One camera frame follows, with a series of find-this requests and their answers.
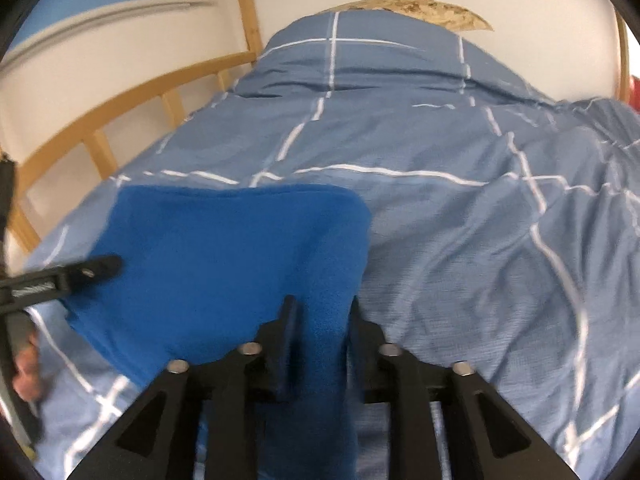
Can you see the red storage box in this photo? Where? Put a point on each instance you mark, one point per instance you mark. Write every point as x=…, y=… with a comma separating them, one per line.
x=636, y=92

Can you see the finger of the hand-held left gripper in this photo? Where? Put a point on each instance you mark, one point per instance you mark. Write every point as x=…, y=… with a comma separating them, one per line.
x=85, y=272

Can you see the wooden bed frame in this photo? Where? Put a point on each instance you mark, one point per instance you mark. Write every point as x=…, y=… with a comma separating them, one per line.
x=247, y=10

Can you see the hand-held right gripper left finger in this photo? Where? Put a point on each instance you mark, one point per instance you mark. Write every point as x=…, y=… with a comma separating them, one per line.
x=285, y=350

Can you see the blue checked duvet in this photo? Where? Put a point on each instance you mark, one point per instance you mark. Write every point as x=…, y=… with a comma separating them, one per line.
x=450, y=235

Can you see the person's left hand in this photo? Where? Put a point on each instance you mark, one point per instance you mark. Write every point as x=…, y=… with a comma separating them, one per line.
x=27, y=375

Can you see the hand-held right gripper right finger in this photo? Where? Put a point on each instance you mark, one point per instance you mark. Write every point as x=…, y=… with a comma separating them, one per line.
x=360, y=345

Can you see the beige patterned pillow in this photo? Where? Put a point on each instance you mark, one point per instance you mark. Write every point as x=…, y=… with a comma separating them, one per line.
x=440, y=10

